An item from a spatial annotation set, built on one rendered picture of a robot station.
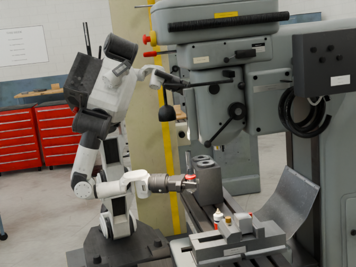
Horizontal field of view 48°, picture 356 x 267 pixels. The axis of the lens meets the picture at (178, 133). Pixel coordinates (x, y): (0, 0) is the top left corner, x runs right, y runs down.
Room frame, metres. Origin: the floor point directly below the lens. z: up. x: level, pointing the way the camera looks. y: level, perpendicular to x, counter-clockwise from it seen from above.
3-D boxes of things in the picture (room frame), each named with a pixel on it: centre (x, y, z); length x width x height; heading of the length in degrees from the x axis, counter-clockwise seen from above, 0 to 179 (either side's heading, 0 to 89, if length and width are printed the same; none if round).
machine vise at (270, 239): (1.38, -0.18, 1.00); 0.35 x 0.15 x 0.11; 99
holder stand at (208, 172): (1.93, -0.11, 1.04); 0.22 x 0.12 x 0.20; 9
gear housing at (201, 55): (1.63, -0.21, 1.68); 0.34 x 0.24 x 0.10; 99
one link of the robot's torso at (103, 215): (2.30, 0.43, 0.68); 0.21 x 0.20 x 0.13; 18
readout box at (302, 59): (1.34, -0.52, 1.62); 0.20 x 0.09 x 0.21; 99
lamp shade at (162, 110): (1.59, 0.04, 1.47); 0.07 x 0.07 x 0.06
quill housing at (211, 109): (1.62, -0.17, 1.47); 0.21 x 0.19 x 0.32; 9
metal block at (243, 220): (1.38, -0.21, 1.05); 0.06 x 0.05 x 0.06; 9
